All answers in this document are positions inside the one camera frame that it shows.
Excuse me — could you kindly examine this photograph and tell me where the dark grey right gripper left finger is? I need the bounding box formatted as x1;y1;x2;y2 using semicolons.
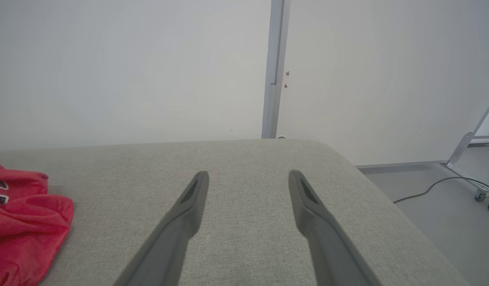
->
113;171;210;286

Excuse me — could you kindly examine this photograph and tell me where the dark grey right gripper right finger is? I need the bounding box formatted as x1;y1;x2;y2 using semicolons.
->
288;170;383;286

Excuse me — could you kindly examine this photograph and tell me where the red garment with white stripes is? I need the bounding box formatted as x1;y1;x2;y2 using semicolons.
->
0;160;74;286

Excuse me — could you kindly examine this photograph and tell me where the grey metal stand with casters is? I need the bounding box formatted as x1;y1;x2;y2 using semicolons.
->
445;90;489;212

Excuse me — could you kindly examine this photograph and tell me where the black floor cable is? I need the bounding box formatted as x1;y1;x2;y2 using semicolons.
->
393;176;488;204

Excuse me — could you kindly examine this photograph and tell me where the grey metal partition post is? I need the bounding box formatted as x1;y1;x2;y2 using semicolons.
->
261;0;291;139

